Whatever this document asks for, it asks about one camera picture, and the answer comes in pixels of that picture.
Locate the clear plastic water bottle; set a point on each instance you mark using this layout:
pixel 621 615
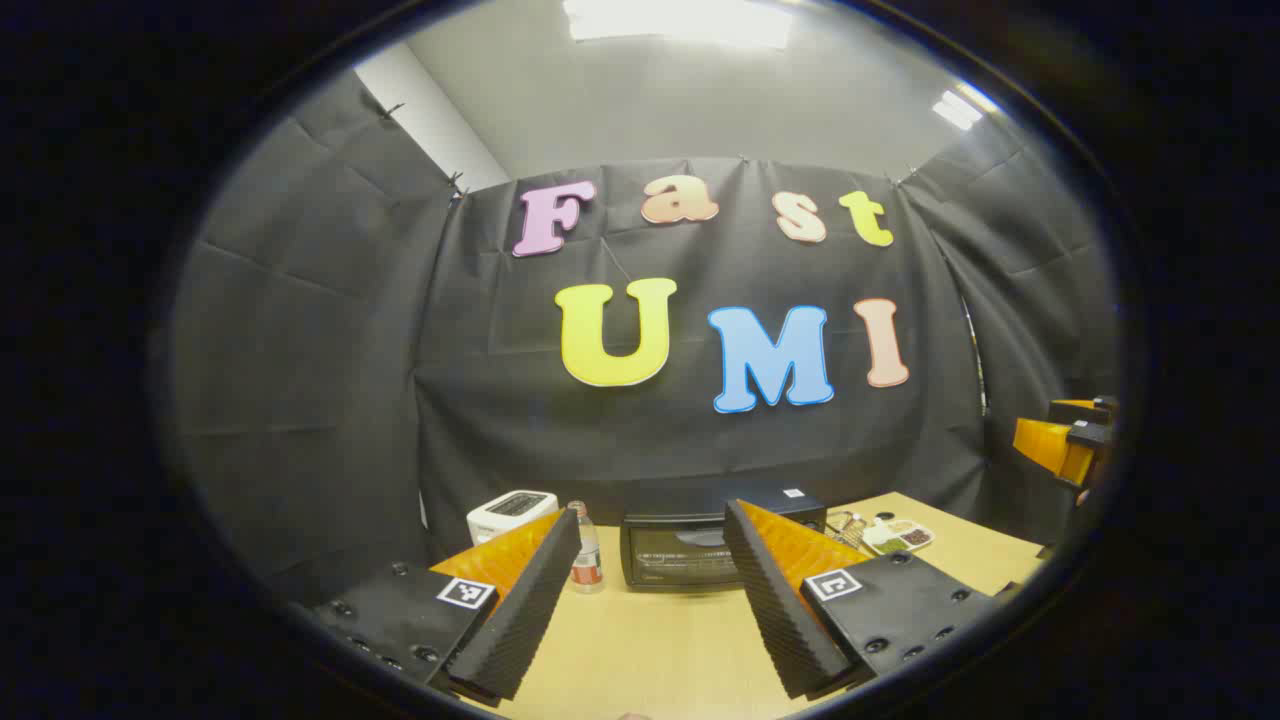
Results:
pixel 590 562

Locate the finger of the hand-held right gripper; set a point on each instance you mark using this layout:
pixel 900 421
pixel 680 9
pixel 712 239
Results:
pixel 1075 406
pixel 1045 445

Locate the white toaster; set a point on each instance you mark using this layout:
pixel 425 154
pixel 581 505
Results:
pixel 505 512

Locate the white divided condiment dish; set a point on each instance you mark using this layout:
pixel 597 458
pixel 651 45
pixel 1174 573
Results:
pixel 900 535

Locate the black backdrop cloth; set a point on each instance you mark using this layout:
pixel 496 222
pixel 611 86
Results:
pixel 350 400

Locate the large ceiling light panel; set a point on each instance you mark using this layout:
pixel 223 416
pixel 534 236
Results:
pixel 680 20

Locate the small ceiling light panel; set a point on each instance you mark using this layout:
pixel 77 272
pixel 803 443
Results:
pixel 960 108

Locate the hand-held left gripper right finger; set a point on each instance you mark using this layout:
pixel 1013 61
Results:
pixel 775 600

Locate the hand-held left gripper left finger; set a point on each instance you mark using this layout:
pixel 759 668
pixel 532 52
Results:
pixel 530 600

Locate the black electric oven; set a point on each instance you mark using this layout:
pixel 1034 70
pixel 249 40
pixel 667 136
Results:
pixel 670 545

